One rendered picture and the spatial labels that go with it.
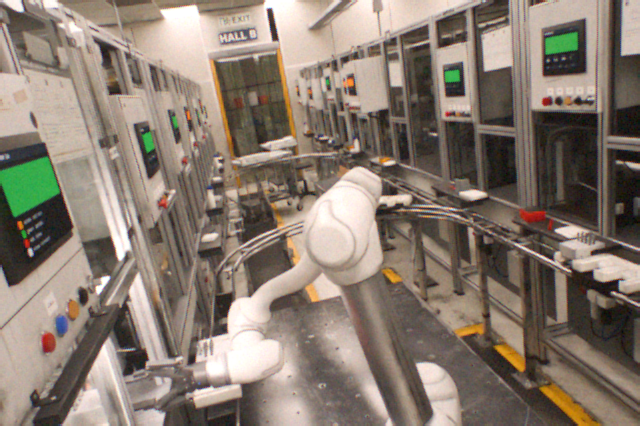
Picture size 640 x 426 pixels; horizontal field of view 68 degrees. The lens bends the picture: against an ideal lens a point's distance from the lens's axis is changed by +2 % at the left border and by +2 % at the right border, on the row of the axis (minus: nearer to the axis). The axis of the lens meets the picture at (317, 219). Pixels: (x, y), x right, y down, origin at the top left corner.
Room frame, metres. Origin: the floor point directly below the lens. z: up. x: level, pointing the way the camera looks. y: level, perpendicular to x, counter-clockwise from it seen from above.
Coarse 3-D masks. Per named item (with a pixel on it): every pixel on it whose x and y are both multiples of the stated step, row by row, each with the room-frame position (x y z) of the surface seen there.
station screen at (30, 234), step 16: (32, 144) 0.81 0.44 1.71; (0, 160) 0.68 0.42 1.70; (16, 160) 0.73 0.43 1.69; (32, 160) 0.79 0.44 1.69; (32, 208) 0.73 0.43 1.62; (48, 208) 0.78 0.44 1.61; (64, 208) 0.85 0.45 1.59; (16, 224) 0.66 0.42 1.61; (32, 224) 0.71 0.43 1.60; (48, 224) 0.76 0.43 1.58; (64, 224) 0.82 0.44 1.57; (32, 240) 0.69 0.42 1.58; (48, 240) 0.74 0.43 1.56; (32, 256) 0.67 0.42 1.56
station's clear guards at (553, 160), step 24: (552, 0) 2.16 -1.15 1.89; (624, 0) 1.78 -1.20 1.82; (624, 24) 1.78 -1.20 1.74; (624, 48) 1.77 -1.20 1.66; (624, 72) 1.78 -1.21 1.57; (624, 96) 1.78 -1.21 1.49; (552, 120) 2.34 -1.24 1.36; (624, 120) 1.78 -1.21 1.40; (552, 144) 2.18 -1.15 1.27; (576, 144) 2.03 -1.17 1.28; (552, 168) 2.19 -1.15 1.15; (576, 168) 2.03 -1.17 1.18; (624, 168) 2.40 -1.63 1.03; (552, 192) 2.19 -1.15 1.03; (576, 192) 2.03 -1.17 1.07; (576, 216) 2.03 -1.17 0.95
